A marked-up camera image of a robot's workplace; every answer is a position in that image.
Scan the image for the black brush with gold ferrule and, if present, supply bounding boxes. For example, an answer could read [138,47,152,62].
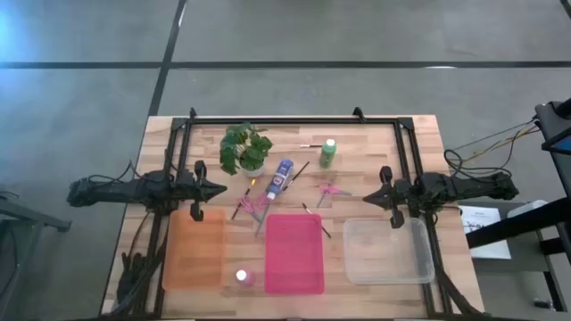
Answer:
[230,178,257,221]

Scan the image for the grey metal stand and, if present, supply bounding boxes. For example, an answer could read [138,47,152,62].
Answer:
[0,191,72,321]

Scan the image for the black aluminium table frame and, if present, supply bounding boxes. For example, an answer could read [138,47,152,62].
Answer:
[153,106,447,318]

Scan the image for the pink handled scissors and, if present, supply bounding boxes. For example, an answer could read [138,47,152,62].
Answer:
[238,194,271,224]
[319,181,353,198]

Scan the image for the clear plastic bin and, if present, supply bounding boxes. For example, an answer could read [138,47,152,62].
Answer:
[342,217,436,286]

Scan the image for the red paint bottle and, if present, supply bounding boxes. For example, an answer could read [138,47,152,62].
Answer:
[234,267,257,289]

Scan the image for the thin black paint brush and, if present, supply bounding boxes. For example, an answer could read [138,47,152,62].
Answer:
[301,202,333,240]

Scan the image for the long black brush silver ferrule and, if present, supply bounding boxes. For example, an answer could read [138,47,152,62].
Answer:
[281,160,310,192]

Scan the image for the blue paint bottle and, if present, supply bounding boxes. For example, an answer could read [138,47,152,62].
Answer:
[264,158,295,201]

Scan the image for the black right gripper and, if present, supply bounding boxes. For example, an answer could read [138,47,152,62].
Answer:
[362,165,408,230]

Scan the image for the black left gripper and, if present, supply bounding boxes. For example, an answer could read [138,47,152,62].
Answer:
[186,160,228,223]

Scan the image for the black cable bundle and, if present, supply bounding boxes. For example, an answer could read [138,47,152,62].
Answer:
[113,209,166,316]
[434,262,481,318]

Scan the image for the loose cables by desk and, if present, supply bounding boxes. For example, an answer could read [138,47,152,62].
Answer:
[443,116,543,179]

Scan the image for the white paper sheet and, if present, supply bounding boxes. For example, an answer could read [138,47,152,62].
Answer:
[459,204,513,260]

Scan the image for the green paint bottle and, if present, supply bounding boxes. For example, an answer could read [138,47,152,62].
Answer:
[318,138,338,170]

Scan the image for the pink plastic bin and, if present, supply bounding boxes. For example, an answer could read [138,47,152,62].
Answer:
[264,213,326,296]

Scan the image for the green plant in white pot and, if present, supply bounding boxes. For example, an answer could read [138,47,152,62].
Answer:
[218,121,274,178]

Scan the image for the computer monitor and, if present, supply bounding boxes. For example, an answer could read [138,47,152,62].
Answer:
[534,98,571,155]

